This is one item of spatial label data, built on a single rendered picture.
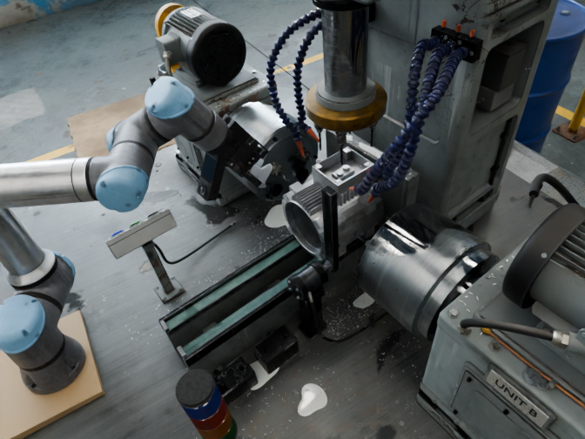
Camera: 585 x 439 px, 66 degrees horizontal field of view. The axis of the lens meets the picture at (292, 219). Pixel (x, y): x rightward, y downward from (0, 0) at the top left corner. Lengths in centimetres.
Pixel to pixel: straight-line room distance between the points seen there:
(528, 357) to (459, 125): 53
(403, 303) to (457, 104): 45
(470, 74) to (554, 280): 47
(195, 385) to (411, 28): 84
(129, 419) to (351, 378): 54
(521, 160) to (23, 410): 222
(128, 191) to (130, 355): 65
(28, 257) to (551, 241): 106
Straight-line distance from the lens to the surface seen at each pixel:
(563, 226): 75
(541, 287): 77
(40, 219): 183
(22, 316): 120
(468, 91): 106
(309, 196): 111
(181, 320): 118
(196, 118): 85
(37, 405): 134
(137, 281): 146
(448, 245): 95
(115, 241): 119
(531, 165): 248
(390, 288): 96
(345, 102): 97
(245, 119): 132
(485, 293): 90
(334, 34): 93
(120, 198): 78
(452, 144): 114
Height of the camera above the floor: 187
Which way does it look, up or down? 46 degrees down
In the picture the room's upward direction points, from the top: 7 degrees counter-clockwise
